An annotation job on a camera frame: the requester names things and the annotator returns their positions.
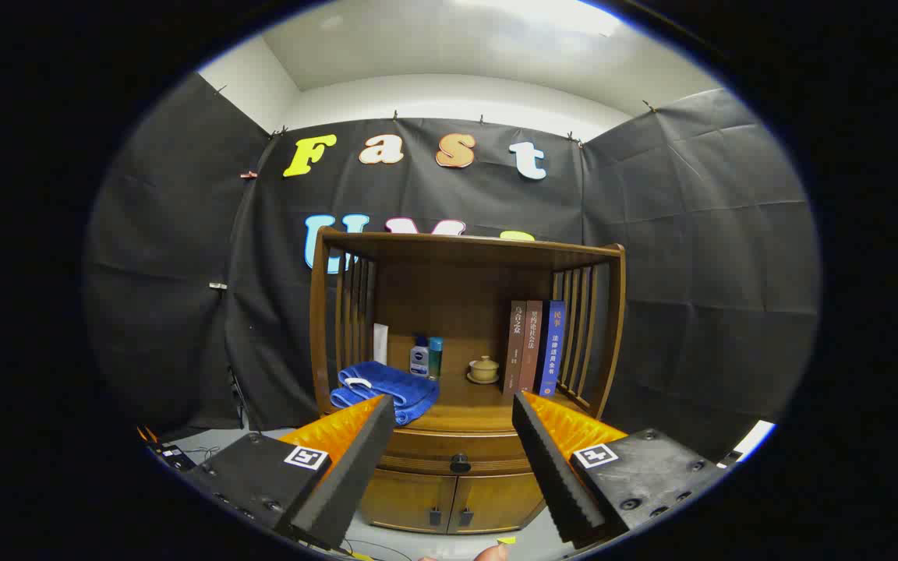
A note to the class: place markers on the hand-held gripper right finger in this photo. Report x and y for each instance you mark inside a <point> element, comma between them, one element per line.
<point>554,475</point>

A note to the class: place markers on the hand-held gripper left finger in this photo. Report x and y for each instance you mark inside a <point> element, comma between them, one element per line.
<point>348,483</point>

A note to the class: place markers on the wooden drawer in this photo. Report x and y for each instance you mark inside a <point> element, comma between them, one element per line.
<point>433,446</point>

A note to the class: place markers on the black drawer knob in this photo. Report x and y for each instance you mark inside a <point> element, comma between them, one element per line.
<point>460,463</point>

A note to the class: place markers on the wooden cabinet door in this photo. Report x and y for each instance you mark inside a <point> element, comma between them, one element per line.
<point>496,500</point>
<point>406,499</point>

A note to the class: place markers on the wooden countertop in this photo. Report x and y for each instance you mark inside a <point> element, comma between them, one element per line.
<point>472,399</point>

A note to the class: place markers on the wooden cabinet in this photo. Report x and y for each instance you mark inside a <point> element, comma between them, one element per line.
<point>449,304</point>

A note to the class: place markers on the folded blue towel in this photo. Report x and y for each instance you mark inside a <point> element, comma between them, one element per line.
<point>394,387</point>

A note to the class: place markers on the blue book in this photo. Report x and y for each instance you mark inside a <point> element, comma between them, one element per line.
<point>553,351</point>

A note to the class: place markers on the beige lidded tea cup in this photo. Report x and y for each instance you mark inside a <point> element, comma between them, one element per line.
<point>484,370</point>

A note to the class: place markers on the reddish brown book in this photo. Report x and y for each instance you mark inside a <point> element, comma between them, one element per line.
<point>530,351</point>

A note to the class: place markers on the dark brown book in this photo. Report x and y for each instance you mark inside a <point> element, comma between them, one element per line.
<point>513,351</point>

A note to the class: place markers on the white bottle with blue cap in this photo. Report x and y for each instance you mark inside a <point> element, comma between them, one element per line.
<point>418,360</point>

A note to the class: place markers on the white tube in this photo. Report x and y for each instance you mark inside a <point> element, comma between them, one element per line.
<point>380,343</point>

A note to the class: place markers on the blue bottle with teal cap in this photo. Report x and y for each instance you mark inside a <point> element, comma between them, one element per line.
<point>435,360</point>

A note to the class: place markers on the black device with orange tips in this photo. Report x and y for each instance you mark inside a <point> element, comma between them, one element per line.
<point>172,456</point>

